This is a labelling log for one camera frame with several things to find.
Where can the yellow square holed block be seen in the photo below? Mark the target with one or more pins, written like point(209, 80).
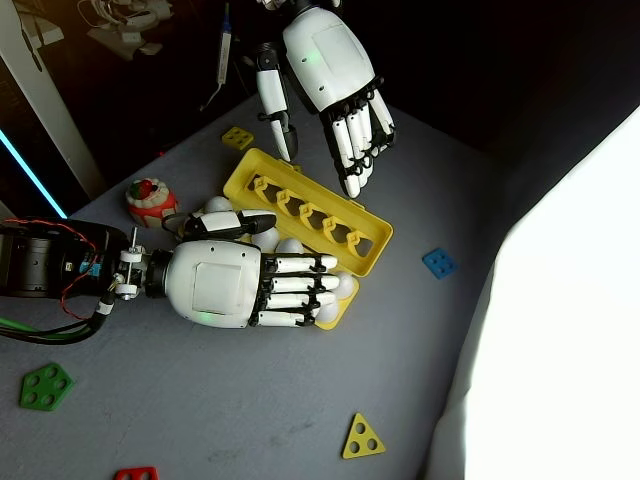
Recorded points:
point(237, 137)

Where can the yellow triangle holed block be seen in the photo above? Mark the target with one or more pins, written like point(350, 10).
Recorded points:
point(361, 437)

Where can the blue square holed block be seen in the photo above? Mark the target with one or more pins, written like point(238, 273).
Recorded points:
point(440, 265)

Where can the cyan light strip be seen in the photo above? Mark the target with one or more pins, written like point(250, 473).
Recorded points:
point(30, 172)

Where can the white toy egg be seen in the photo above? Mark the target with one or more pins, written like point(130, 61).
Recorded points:
point(346, 286)
point(264, 241)
point(219, 204)
point(328, 313)
point(291, 246)

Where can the grey table cloth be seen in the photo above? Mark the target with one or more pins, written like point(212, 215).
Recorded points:
point(350, 360)

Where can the toy strawberry cake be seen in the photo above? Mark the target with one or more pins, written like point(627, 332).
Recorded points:
point(150, 210)

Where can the white machine part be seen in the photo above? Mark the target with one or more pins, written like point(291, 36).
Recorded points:
point(125, 37)

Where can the red holed toy block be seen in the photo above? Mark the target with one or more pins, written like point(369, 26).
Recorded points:
point(120, 473)

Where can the white frame post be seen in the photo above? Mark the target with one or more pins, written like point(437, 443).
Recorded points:
point(60, 115)

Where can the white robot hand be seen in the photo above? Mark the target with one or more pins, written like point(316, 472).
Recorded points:
point(330, 55)
point(215, 285)

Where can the green pentagon holed block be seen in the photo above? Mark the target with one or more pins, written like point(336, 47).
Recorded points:
point(46, 386)

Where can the yellow egg carton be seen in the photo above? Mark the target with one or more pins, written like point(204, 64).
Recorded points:
point(240, 175)

